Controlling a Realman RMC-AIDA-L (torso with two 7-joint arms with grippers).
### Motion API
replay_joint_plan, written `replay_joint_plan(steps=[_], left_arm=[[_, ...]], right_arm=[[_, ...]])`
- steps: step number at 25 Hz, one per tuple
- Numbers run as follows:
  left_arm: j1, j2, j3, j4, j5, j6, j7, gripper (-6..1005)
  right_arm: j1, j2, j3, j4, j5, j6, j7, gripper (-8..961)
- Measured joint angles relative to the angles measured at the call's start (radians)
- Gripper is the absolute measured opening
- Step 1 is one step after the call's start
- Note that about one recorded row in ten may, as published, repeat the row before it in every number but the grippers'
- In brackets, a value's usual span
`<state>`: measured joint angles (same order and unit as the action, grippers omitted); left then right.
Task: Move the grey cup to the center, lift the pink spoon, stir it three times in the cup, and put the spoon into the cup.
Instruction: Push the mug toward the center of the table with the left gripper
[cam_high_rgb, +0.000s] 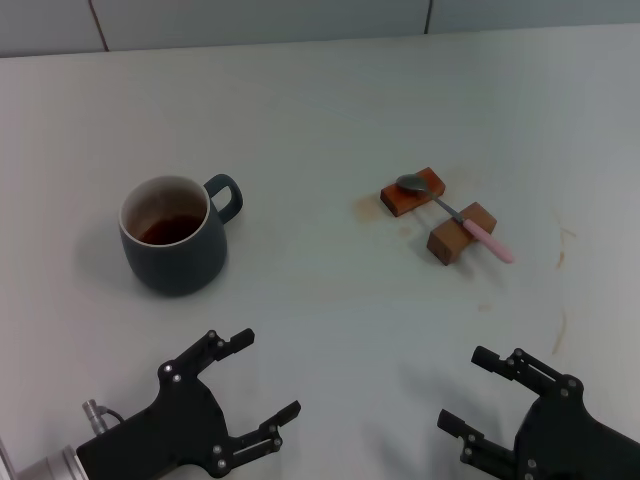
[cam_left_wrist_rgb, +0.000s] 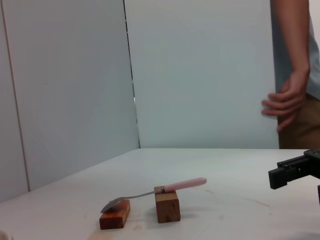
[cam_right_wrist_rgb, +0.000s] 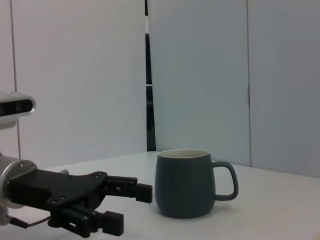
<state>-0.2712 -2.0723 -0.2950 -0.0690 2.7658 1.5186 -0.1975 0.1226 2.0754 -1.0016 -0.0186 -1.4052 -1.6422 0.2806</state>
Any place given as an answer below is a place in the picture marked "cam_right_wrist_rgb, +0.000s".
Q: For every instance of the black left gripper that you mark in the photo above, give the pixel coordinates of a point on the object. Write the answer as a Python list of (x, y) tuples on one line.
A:
[(37, 186)]

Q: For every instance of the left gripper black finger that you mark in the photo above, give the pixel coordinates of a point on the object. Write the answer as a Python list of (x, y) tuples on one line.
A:
[(143, 193), (112, 223)]

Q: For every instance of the dark grey ceramic mug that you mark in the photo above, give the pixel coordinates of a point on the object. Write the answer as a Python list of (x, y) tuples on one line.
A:
[(182, 185)]

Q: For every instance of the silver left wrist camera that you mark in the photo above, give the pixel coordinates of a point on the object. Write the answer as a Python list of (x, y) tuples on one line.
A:
[(15, 107)]

